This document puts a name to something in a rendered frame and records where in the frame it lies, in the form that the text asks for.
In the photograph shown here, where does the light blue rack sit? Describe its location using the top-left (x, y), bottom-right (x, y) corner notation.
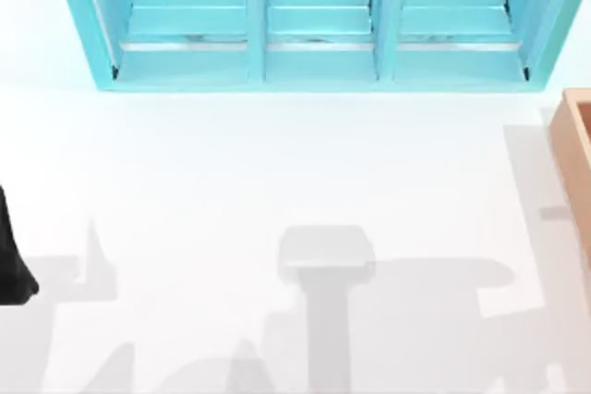
top-left (51, 0), bottom-right (591, 93)

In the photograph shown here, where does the salmon-coloured shallow box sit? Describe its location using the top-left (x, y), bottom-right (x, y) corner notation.
top-left (548, 88), bottom-right (591, 270)

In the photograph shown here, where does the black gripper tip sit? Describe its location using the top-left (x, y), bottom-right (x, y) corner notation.
top-left (0, 185), bottom-right (41, 306)

